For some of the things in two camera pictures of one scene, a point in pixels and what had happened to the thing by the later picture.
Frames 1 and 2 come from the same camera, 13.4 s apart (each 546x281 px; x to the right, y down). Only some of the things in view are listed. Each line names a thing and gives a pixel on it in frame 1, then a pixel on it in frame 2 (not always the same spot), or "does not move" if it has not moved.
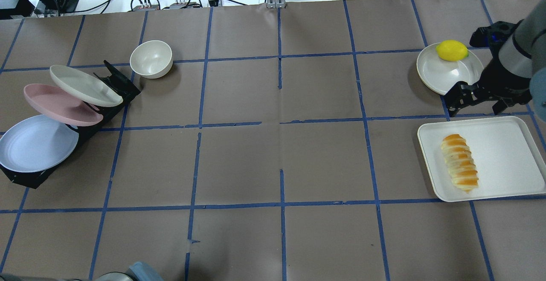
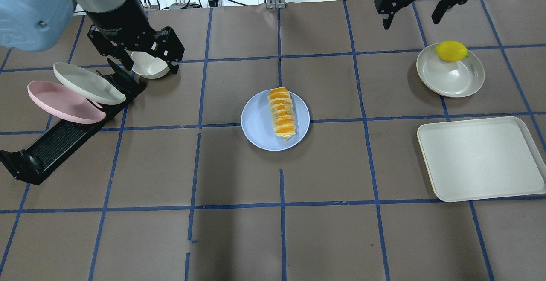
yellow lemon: [452, 50] does not move
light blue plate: [36, 143] -> [257, 123]
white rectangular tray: [508, 162] does not move
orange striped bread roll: [460, 163] -> [282, 108]
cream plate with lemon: [439, 75] does not move
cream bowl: [151, 59] does not move
